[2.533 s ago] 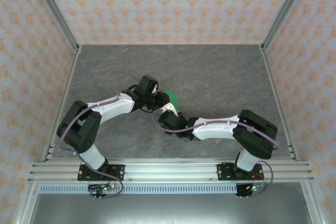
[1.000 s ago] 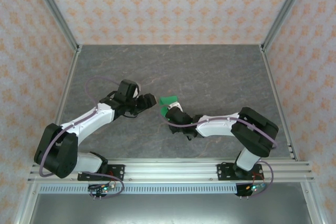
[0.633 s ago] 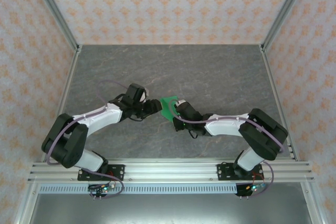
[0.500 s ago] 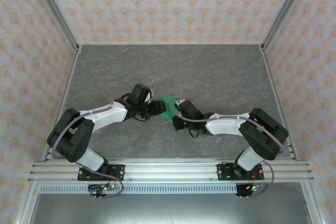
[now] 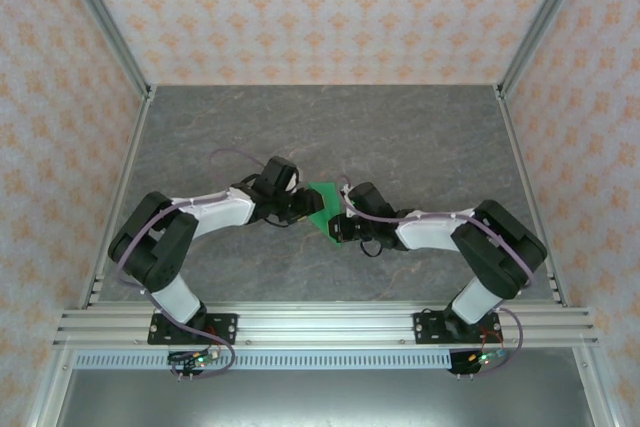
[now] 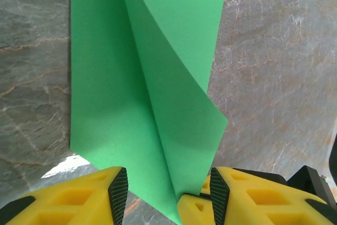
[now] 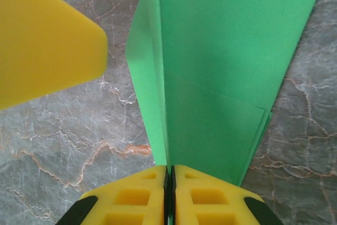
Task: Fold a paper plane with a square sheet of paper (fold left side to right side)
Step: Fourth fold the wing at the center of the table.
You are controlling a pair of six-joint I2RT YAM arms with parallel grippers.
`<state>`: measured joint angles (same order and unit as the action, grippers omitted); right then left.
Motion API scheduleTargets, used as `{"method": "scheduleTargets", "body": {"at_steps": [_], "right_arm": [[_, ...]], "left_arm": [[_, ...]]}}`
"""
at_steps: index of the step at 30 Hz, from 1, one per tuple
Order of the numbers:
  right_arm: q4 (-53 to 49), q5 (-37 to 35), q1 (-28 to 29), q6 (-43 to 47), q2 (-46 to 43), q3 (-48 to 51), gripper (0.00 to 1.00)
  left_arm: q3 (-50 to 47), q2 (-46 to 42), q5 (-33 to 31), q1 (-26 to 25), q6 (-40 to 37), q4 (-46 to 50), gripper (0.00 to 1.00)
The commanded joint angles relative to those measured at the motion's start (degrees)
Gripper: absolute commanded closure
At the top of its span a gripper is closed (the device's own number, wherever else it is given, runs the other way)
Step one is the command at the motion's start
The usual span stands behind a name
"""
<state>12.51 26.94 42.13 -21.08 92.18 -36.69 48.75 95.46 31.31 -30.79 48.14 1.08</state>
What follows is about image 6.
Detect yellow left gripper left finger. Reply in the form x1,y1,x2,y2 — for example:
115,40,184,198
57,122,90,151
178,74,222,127
0,166,130,225

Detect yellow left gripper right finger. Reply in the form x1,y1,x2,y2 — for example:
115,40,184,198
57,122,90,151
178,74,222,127
209,166,337,225

